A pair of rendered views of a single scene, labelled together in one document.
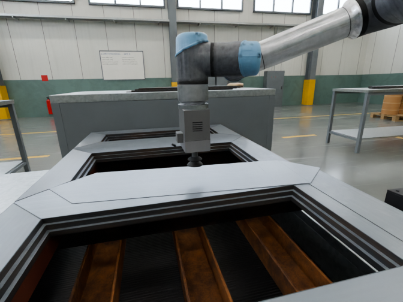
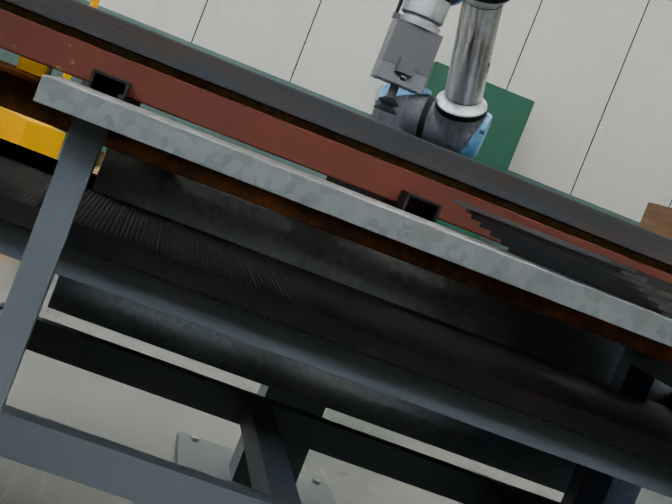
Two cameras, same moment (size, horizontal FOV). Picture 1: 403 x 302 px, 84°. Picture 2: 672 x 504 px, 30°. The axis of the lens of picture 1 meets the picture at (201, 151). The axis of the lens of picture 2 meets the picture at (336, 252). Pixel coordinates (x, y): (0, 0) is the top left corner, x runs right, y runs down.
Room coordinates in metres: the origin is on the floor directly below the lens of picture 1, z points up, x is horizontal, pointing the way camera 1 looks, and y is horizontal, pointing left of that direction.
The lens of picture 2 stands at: (0.41, 2.17, 0.78)
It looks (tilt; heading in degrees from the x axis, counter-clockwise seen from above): 4 degrees down; 274
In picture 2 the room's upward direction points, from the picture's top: 22 degrees clockwise
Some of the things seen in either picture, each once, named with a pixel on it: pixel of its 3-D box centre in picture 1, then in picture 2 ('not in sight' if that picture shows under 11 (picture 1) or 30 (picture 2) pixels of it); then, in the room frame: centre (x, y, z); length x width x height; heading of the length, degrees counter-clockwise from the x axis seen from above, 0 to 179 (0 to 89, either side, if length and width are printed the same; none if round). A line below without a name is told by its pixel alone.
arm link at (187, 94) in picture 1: (192, 94); (423, 9); (0.57, 0.02, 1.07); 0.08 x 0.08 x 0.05
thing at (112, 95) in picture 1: (169, 93); not in sight; (1.64, 0.22, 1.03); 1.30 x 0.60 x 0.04; 103
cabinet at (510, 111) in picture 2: not in sight; (442, 178); (0.54, -9.75, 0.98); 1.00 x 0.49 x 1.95; 12
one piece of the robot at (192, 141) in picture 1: (189, 126); (407, 52); (0.57, 0.03, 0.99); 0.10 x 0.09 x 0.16; 104
